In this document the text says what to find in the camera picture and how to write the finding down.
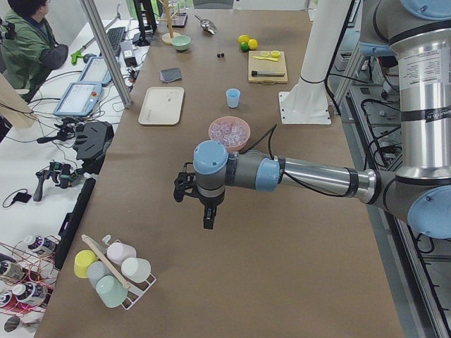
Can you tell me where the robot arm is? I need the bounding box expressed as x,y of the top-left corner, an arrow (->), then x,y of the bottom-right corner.
193,1 -> 450,239

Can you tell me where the cream serving tray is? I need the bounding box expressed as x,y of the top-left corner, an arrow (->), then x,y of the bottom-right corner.
138,87 -> 185,125

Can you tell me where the grey folded cloth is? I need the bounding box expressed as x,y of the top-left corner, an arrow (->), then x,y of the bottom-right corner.
160,68 -> 183,83

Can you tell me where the light blue cup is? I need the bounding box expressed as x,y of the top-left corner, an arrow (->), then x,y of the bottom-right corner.
225,88 -> 241,108

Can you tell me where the mint green cup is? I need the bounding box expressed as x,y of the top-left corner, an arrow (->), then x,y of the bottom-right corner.
96,275 -> 128,308

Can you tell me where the teach pendant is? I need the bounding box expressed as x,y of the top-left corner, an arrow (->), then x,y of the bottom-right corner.
53,81 -> 103,117
79,56 -> 112,87

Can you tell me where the person in green jacket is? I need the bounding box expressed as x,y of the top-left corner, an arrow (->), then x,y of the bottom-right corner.
1,0 -> 68,102

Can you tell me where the mint green bowl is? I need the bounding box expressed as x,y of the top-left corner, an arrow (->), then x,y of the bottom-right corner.
172,35 -> 192,51

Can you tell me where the black keyboard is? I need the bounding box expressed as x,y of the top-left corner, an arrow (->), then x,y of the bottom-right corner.
106,26 -> 126,56

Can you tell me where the metal ice scoop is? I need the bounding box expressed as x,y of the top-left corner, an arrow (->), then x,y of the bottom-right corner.
194,14 -> 217,35

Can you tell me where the grey cup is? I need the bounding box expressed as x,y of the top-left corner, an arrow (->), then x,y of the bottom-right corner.
87,261 -> 111,288

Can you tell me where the near teach pendant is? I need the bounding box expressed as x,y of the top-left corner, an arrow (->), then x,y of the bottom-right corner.
53,81 -> 103,117

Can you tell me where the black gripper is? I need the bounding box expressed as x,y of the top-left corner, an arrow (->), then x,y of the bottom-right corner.
199,192 -> 225,230

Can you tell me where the green lime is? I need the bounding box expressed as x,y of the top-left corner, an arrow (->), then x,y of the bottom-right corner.
240,42 -> 249,52

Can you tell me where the steel rod black tip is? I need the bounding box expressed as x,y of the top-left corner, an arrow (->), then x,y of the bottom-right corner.
251,70 -> 285,77

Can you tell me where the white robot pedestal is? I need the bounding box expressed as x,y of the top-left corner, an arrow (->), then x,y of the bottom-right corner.
279,0 -> 353,125

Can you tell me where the wooden rack handle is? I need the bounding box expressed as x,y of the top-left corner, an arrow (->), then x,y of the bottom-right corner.
81,234 -> 131,289

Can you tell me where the yellow plastic knife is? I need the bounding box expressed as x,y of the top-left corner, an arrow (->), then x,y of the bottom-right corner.
252,56 -> 279,62

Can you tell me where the wooden cup tree stand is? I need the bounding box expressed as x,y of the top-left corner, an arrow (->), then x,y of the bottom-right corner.
159,0 -> 180,45

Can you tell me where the white cup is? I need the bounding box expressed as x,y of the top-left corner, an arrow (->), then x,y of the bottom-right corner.
121,257 -> 152,283

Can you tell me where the pink bowl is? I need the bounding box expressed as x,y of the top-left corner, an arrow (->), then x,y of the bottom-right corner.
208,116 -> 251,151

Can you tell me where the pink cup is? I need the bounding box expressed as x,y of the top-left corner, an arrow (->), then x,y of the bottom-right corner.
106,242 -> 137,265

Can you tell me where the wooden cutting board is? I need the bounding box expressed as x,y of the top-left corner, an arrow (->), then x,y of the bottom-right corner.
248,51 -> 288,84

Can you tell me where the yellow lemon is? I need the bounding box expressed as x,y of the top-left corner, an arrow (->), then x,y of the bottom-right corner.
237,35 -> 250,44
247,39 -> 259,50

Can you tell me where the white wire cup rack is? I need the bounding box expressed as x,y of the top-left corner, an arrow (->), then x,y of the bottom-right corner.
101,234 -> 157,311

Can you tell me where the aluminium frame post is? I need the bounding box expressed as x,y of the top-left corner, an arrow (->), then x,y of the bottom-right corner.
80,0 -> 132,108

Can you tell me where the pile of ice cubes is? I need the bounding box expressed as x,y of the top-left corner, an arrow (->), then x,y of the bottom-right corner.
209,121 -> 249,146

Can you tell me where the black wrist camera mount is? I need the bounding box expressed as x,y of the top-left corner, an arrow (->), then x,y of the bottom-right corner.
173,162 -> 199,203

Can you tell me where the black bar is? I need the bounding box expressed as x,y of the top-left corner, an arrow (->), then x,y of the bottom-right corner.
54,178 -> 97,270

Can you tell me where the far teach pendant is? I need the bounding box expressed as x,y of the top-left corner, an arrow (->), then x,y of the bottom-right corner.
79,56 -> 112,87

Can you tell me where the yellow cup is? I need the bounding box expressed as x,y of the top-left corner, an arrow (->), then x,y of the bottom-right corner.
74,249 -> 97,279

